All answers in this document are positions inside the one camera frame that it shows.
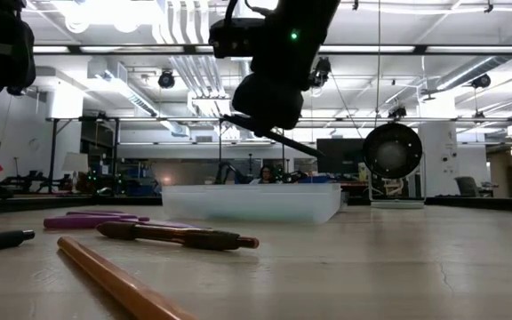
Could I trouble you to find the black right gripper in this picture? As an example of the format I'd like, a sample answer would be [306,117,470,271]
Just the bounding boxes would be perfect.
[232,17,324,137]

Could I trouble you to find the brown retractable pen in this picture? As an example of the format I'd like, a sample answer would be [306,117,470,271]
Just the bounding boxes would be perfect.
[95,220,260,252]

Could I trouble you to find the purple scissors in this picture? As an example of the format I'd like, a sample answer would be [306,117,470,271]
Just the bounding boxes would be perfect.
[43,210,208,231]

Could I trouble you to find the orange wooden pencil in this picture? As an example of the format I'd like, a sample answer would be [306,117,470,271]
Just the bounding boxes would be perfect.
[56,236,197,320]

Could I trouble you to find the translucent plastic supply box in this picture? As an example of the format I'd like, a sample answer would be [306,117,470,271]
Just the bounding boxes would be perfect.
[161,183,342,225]

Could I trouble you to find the black ceiling spotlight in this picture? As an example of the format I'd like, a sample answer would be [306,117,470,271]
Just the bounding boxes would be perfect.
[308,57,333,90]
[157,69,177,90]
[470,73,492,90]

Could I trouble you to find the person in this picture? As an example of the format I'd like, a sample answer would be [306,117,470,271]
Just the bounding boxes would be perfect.
[249,164,277,186]

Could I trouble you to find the cylindrical spot lamp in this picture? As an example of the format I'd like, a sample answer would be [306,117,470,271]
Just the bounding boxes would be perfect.
[362,122,424,180]

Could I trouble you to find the white lampshade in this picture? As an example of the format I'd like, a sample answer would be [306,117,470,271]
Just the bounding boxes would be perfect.
[61,152,90,173]

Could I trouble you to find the black overhead light bar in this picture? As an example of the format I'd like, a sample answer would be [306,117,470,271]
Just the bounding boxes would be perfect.
[32,43,512,56]

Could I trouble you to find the white round base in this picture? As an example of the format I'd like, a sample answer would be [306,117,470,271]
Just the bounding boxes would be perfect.
[370,199,426,211]

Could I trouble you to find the grey office chair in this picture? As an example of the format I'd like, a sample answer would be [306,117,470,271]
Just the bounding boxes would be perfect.
[454,176,482,198]

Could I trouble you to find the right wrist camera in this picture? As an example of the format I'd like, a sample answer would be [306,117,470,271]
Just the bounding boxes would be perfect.
[209,17,267,60]

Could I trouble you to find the black background workstation frame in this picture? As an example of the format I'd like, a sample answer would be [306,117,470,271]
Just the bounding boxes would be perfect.
[45,115,122,196]

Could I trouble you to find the black aluminium table frame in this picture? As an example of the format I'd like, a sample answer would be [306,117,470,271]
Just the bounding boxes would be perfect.
[0,194,512,216]

